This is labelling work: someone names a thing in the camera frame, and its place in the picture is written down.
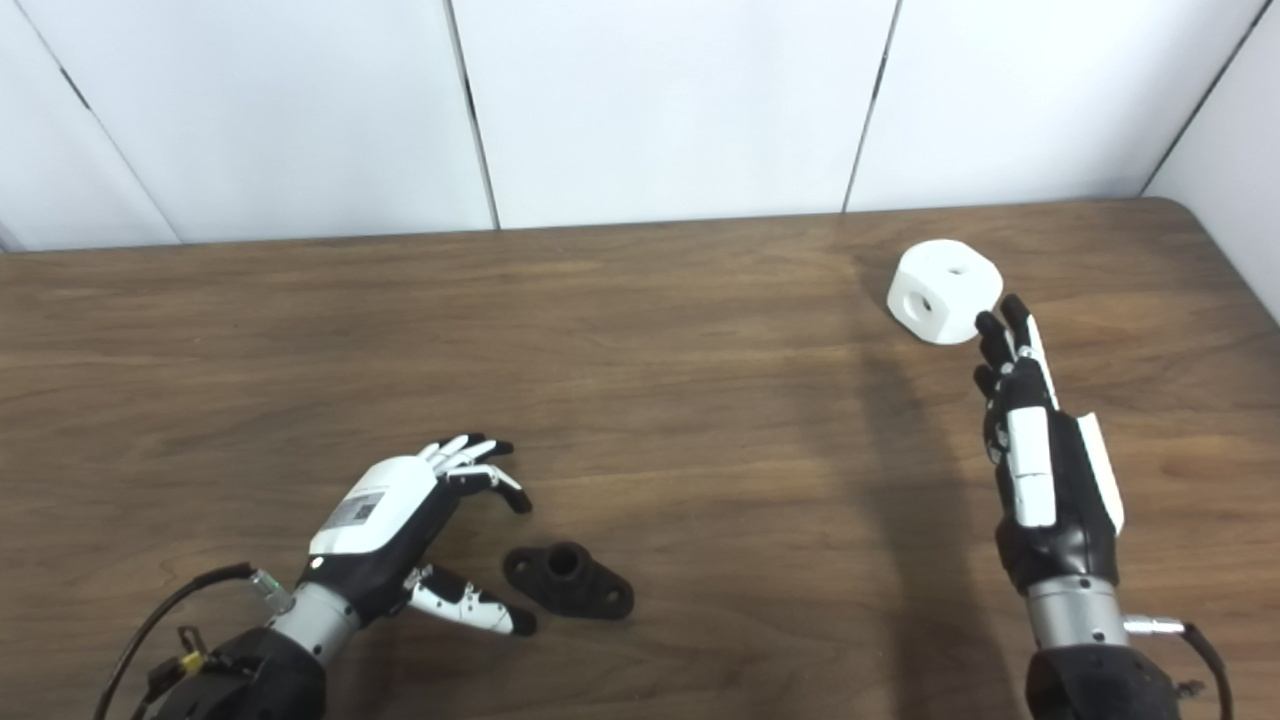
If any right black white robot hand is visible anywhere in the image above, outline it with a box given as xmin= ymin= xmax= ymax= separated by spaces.
xmin=973 ymin=293 xmax=1126 ymax=596

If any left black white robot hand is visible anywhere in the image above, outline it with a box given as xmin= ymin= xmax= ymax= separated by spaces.
xmin=300 ymin=433 xmax=538 ymax=638

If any black flanged holder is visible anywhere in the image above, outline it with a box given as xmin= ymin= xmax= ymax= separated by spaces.
xmin=503 ymin=542 xmax=636 ymax=620

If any round white plastic piece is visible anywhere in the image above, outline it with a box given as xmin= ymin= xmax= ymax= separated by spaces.
xmin=887 ymin=239 xmax=1004 ymax=346

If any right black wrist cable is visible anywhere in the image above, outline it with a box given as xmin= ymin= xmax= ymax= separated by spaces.
xmin=1122 ymin=615 xmax=1233 ymax=720

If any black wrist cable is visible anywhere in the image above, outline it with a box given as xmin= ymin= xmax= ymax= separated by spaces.
xmin=93 ymin=562 xmax=291 ymax=720
xmin=1122 ymin=615 xmax=1233 ymax=720

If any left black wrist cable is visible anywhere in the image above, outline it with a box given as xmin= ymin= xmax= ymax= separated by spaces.
xmin=93 ymin=562 xmax=291 ymax=720

